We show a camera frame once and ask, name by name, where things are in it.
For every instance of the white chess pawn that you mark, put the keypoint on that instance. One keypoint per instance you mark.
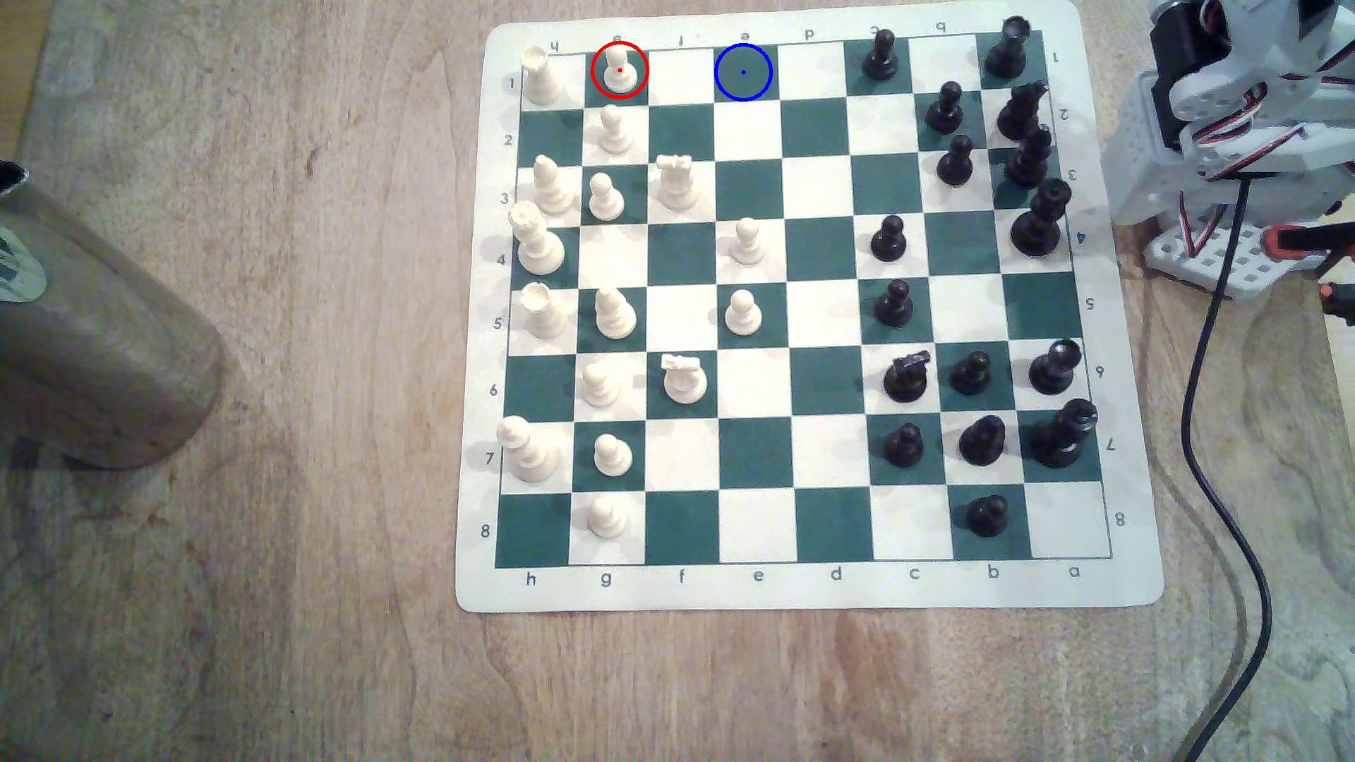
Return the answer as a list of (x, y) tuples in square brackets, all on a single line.
[(747, 243), (606, 199), (612, 457), (619, 72), (614, 132), (607, 519), (600, 386), (742, 314)]

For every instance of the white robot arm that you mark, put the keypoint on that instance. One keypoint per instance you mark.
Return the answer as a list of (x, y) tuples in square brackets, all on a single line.
[(1217, 101)]

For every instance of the white chess knight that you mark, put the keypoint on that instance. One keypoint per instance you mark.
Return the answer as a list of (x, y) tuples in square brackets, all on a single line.
[(677, 185), (685, 381)]

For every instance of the white chess bishop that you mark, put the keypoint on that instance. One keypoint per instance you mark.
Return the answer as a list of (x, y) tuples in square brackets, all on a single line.
[(553, 188), (614, 315)]

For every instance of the white chess rook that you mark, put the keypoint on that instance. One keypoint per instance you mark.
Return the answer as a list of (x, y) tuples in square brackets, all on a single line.
[(542, 79), (544, 313)]

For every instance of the green white chess mat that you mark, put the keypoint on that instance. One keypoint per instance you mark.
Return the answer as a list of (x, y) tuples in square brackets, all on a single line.
[(815, 317)]

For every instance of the white chess king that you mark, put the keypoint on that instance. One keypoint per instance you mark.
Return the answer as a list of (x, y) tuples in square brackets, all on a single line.
[(527, 452)]

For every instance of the white chess queen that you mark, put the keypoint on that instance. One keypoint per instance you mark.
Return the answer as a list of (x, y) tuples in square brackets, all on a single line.
[(537, 243)]

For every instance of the black chess knight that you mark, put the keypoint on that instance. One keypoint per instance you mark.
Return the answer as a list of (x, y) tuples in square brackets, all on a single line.
[(1019, 114), (906, 379)]

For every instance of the black chess pawn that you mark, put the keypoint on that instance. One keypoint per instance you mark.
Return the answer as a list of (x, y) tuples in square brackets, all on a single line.
[(970, 375), (988, 518), (944, 110), (889, 241), (895, 306), (956, 163), (904, 448), (880, 58)]

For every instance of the black chess bishop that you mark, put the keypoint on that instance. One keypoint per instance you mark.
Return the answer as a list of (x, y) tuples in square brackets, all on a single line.
[(1027, 161), (1052, 370)]

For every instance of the black chess king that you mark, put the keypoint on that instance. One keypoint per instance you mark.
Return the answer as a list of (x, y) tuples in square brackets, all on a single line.
[(1059, 438)]

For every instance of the black chess queen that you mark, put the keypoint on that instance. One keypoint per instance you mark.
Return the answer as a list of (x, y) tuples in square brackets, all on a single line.
[(1037, 224)]

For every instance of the black chess rook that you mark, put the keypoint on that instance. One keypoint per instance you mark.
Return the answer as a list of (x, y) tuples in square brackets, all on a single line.
[(1007, 53)]

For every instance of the black pawn b seven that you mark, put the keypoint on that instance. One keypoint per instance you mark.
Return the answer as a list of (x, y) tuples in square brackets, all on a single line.
[(982, 442)]

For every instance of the grey metal cylinder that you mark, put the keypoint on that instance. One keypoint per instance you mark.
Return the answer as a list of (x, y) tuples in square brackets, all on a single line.
[(95, 349)]

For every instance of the orange black clamp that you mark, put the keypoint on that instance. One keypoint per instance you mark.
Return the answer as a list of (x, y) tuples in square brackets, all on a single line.
[(1307, 243)]

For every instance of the white perforated base plate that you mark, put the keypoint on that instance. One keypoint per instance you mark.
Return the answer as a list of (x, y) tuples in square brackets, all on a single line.
[(1180, 254)]

